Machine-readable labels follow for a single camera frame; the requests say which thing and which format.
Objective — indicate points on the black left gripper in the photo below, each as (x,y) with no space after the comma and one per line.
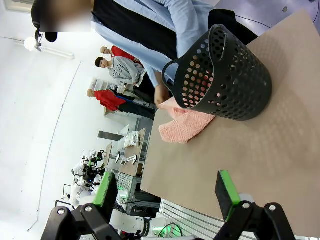
(90,175)

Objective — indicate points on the person's left forearm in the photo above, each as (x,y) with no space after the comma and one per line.
(153,71)

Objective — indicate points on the white fluorescent ceiling light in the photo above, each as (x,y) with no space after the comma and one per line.
(57,53)

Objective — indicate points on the person's left hand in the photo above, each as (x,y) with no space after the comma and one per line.
(161,96)

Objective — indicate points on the black perforated plastic basket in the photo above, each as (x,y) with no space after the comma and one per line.
(245,82)

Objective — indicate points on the wooden background desk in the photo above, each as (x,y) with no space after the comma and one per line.
(130,167)

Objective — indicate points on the person in light blue shirt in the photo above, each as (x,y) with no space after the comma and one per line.
(190,22)

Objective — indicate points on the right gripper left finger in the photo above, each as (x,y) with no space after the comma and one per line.
(103,192)

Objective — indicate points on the white paper bag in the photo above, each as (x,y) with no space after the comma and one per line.
(132,138)

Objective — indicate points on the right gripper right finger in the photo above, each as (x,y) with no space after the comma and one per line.
(228,197)

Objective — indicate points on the white slatted panel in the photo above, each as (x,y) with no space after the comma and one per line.
(190,220)

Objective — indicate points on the shelf with clear boxes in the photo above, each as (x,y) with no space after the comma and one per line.
(105,85)

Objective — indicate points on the person in gray sweatshirt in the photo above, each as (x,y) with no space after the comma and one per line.
(122,70)

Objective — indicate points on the pink towel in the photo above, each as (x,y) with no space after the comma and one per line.
(182,127)

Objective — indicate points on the round white ceiling lamp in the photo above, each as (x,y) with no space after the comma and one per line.
(30,43)

